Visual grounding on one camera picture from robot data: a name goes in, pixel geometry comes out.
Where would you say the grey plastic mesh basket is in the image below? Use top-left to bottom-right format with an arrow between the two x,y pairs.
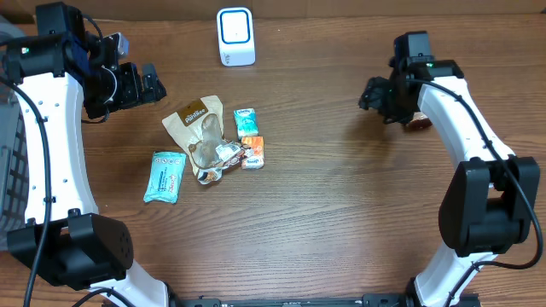
0,16 -> 31,252

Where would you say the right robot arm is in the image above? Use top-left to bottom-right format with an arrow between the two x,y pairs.
358,31 -> 544,307

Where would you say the beige brown snack bag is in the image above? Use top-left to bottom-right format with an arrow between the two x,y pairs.
162,96 -> 248,185

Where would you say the orange small snack packet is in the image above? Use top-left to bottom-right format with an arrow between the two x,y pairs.
241,136 -> 264,170

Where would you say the light blue wipes pack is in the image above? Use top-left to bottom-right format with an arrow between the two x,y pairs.
143,152 -> 187,204

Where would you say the green lid seasoning jar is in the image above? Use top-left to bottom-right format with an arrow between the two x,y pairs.
404,112 -> 433,130

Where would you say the white barcode scanner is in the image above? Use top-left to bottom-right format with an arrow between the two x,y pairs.
217,7 -> 256,67

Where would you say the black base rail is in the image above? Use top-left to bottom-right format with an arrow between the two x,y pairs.
179,293 -> 420,307

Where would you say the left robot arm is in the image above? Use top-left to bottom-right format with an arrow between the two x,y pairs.
2,2 -> 180,306

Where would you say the teal tissue pocket pack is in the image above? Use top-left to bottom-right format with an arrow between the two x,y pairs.
234,108 -> 259,140

